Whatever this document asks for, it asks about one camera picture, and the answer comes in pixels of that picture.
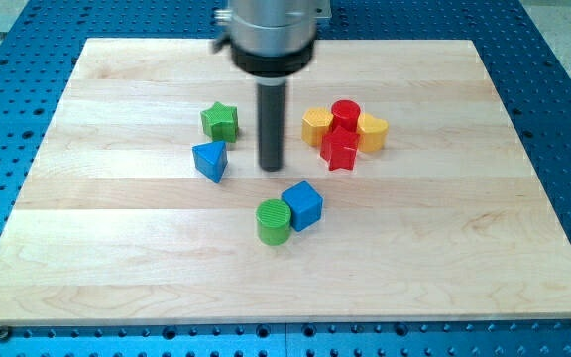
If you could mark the light wooden board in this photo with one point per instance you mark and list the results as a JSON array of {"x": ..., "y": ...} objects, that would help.
[{"x": 115, "y": 224}]

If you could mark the red cylinder block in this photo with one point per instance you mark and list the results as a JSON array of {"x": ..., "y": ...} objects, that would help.
[{"x": 345, "y": 114}]

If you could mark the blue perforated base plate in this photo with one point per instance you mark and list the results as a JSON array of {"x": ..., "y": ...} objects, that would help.
[{"x": 39, "y": 46}]

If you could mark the yellow hexagon block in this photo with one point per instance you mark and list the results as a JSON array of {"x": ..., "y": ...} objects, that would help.
[{"x": 315, "y": 124}]

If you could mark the blue triangle block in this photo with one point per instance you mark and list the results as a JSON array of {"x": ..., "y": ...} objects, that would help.
[{"x": 211, "y": 159}]

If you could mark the yellow heart block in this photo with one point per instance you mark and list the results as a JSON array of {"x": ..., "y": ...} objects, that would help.
[{"x": 372, "y": 132}]

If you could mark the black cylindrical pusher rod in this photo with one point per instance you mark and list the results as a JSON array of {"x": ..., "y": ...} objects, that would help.
[{"x": 271, "y": 113}]

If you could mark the red star block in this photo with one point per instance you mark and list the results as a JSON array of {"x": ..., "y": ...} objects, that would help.
[{"x": 339, "y": 149}]

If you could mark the green star block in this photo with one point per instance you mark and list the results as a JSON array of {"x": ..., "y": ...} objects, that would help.
[{"x": 220, "y": 122}]

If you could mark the blue cube block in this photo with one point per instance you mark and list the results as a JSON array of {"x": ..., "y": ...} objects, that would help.
[{"x": 305, "y": 204}]

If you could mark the green cylinder block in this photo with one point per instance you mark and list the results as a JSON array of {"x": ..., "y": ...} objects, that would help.
[{"x": 273, "y": 218}]

